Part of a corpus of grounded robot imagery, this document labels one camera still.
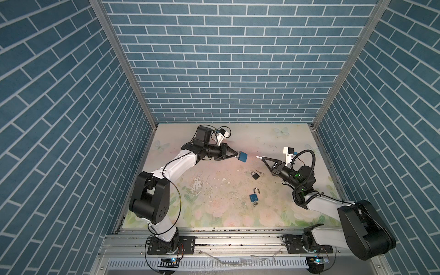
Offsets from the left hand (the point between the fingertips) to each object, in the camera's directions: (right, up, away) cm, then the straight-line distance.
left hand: (236, 154), depth 80 cm
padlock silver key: (+11, -1, -1) cm, 11 cm away
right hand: (+11, -2, -3) cm, 12 cm away
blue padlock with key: (+9, -23, +7) cm, 26 cm away
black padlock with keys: (+12, -13, +16) cm, 24 cm away
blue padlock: (+3, -1, +2) cm, 4 cm away
